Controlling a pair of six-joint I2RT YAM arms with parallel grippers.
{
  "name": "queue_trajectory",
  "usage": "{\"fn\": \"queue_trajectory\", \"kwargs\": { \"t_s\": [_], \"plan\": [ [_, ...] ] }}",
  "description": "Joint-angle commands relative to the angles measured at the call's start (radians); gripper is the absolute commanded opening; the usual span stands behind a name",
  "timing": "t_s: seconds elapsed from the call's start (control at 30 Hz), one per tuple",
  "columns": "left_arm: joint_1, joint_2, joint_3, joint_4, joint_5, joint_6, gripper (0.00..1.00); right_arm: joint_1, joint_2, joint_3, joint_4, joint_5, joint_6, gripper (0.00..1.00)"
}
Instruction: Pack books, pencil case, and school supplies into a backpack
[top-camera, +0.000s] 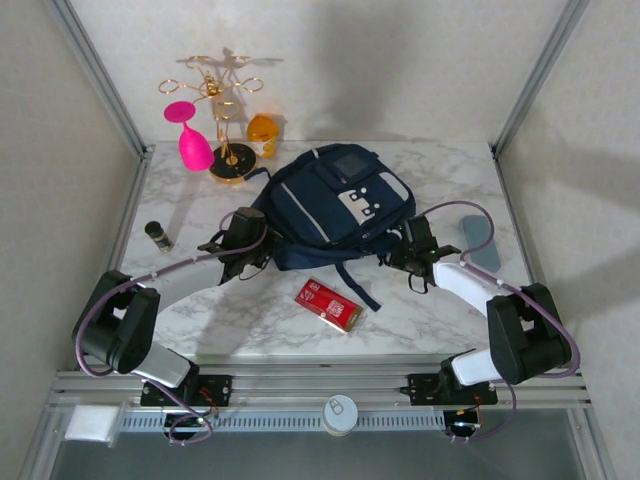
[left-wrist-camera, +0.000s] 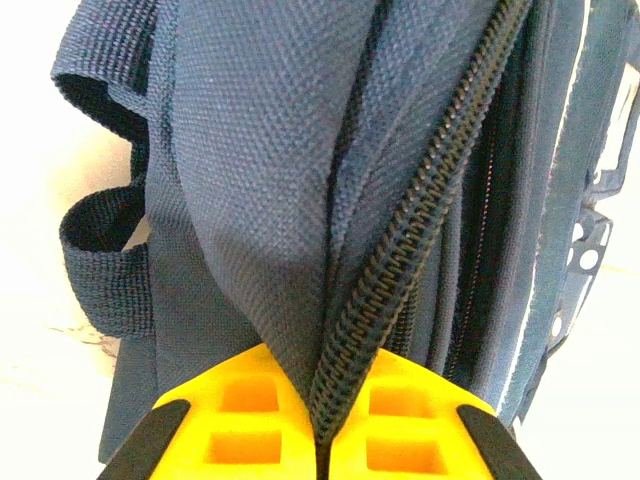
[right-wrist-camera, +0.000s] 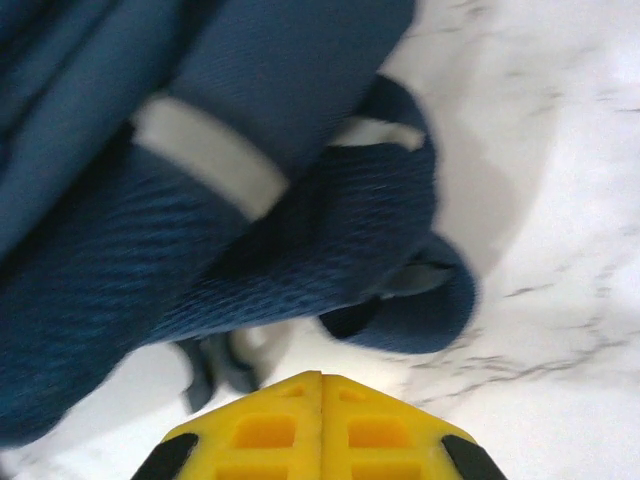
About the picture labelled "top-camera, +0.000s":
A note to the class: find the navy blue school backpack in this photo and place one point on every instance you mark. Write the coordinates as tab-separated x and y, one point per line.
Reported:
330	210

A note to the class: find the small black bottle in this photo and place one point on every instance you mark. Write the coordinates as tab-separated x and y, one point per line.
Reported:
159	237

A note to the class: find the light blue pencil case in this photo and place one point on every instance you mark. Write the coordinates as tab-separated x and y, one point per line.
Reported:
480	245

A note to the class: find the orange lidded mango cup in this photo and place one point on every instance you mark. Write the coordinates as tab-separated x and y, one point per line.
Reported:
262	131

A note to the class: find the aluminium front rail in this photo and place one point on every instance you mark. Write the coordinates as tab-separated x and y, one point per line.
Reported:
310	380

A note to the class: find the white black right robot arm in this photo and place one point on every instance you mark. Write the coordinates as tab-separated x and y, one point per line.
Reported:
465	285

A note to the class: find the silver tin can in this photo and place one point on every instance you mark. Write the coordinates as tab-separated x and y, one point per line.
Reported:
340	415

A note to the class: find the aluminium frame post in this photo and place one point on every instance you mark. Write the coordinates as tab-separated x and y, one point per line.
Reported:
95	65
542	65

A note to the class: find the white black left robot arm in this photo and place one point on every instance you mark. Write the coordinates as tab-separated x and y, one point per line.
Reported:
190	280

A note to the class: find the red and gold packet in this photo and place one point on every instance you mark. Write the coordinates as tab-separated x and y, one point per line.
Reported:
327	305

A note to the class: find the pink wine glass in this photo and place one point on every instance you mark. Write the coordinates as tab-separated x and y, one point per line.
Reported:
192	150

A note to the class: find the aluminium side rail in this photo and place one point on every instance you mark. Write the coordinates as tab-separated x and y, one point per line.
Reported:
120	240
521	210

